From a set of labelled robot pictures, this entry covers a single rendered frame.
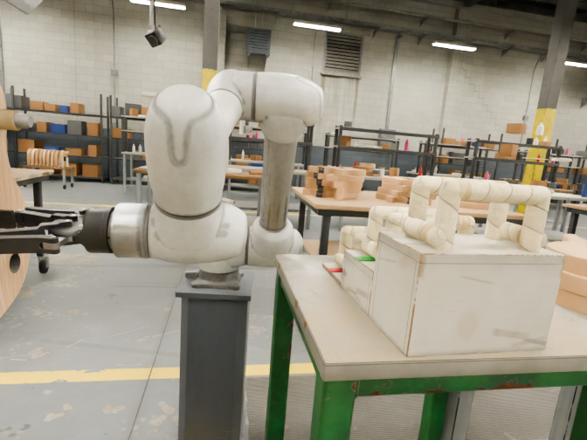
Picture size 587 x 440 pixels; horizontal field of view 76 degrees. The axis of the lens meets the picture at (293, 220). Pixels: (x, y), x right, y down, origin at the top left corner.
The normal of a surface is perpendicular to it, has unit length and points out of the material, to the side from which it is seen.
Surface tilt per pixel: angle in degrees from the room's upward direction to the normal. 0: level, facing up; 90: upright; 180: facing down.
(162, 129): 98
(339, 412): 90
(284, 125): 128
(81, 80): 90
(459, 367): 90
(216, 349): 90
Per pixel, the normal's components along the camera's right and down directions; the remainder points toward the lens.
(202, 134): 0.56, 0.34
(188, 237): 0.15, 0.62
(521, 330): 0.22, 0.20
